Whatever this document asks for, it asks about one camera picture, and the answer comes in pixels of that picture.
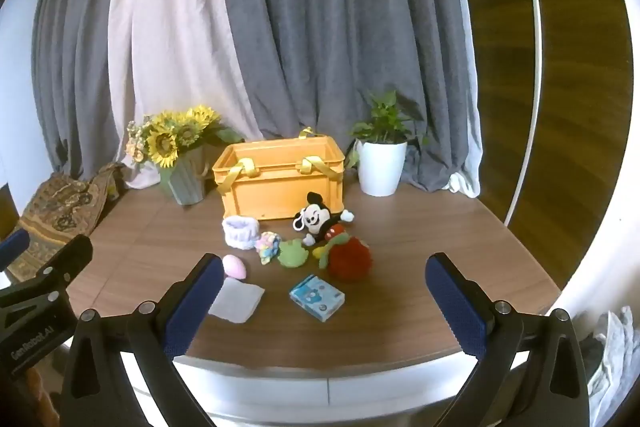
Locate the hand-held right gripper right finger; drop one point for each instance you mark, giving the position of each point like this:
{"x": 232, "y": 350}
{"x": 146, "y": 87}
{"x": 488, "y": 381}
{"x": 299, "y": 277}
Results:
{"x": 457, "y": 307}

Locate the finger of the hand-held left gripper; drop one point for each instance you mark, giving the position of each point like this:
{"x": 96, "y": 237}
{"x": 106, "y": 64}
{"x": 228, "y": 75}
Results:
{"x": 67, "y": 259}
{"x": 12, "y": 247}

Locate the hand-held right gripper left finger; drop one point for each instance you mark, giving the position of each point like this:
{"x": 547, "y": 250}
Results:
{"x": 194, "y": 307}

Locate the lavender fluffy headband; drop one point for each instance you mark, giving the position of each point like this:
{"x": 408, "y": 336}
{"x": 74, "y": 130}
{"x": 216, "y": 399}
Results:
{"x": 240, "y": 234}

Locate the green plush toy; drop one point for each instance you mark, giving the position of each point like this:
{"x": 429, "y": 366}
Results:
{"x": 294, "y": 254}

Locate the person's left forearm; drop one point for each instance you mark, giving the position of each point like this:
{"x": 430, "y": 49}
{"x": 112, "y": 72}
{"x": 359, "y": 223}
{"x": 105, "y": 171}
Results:
{"x": 42, "y": 402}

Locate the white square cloth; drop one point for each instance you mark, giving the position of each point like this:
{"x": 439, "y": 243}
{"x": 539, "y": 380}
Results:
{"x": 236, "y": 301}

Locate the brown patterned cloth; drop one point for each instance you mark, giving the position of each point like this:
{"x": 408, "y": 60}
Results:
{"x": 55, "y": 212}

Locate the pink egg sponge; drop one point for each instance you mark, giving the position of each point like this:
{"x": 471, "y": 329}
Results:
{"x": 235, "y": 267}

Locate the pastel multicolour scrunchie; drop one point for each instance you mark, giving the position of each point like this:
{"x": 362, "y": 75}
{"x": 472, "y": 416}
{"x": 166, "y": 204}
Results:
{"x": 266, "y": 247}

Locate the red fluffy plush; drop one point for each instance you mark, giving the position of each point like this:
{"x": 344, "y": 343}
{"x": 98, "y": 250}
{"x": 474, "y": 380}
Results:
{"x": 350, "y": 262}

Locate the blue tissue pack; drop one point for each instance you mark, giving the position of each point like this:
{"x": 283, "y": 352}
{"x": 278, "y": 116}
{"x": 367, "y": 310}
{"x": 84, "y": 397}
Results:
{"x": 316, "y": 298}

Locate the pale green ribbed vase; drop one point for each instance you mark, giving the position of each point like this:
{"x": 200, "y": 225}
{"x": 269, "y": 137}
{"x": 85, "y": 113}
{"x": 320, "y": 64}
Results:
{"x": 186, "y": 184}

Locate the mouse plush toy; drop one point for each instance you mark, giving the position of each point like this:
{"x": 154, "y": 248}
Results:
{"x": 316, "y": 217}

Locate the sunflower bouquet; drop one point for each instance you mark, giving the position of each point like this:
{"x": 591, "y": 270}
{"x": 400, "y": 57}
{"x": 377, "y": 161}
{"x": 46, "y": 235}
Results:
{"x": 167, "y": 139}

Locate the white plant pot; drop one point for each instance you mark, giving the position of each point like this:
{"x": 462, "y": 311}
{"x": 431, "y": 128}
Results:
{"x": 381, "y": 167}

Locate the white crumpled cloth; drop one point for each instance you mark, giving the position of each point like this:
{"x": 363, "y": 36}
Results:
{"x": 612, "y": 357}

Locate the grey curtain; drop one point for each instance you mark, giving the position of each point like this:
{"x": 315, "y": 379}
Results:
{"x": 340, "y": 32}
{"x": 75, "y": 72}

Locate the white curtain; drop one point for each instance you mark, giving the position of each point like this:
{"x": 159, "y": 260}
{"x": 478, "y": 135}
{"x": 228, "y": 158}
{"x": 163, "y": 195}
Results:
{"x": 467, "y": 107}
{"x": 175, "y": 47}

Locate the green leafy plant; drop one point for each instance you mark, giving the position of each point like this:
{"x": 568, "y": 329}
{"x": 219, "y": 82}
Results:
{"x": 382, "y": 119}

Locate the white curved tube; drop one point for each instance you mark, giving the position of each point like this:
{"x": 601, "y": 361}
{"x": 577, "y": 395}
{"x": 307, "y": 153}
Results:
{"x": 539, "y": 57}

